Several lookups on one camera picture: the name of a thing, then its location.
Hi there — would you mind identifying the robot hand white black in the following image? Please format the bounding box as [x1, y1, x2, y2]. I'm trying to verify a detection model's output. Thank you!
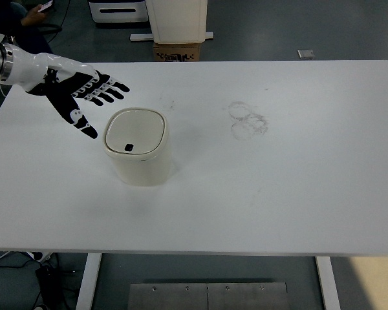
[10, 45, 131, 140]

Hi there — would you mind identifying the cream trash bin with lid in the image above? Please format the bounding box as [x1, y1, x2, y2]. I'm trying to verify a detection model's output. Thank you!
[102, 108, 173, 187]

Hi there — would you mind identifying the person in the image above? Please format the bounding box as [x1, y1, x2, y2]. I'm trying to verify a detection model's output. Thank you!
[0, 0, 63, 56]

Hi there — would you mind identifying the white appliance with black slot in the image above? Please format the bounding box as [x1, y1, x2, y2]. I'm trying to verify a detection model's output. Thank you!
[87, 0, 149, 29]

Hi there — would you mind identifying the white floor base bar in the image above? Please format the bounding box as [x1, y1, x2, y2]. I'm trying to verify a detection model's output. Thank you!
[129, 31, 215, 42]

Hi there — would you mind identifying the cardboard box black print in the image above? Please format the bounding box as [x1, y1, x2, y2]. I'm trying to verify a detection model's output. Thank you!
[153, 41, 201, 62]

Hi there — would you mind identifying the cream tall cabinet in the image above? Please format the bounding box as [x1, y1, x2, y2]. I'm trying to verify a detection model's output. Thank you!
[146, 0, 208, 45]

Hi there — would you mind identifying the white power strip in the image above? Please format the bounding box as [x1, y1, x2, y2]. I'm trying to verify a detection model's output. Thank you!
[27, 251, 53, 262]

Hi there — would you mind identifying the black power adapter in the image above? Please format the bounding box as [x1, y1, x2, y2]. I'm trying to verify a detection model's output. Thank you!
[35, 265, 58, 289]

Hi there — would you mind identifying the white table leg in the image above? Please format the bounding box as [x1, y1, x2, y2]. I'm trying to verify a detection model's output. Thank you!
[314, 256, 341, 310]
[75, 253, 103, 310]

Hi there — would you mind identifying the grey metal plate with screws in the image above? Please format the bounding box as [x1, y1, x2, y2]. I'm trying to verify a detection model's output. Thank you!
[207, 282, 288, 310]
[128, 282, 209, 310]

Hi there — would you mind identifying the black floor cable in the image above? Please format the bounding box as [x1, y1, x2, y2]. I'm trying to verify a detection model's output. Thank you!
[47, 0, 72, 42]

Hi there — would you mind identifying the black cable under table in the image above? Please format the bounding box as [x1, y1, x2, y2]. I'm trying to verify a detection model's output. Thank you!
[0, 251, 43, 269]

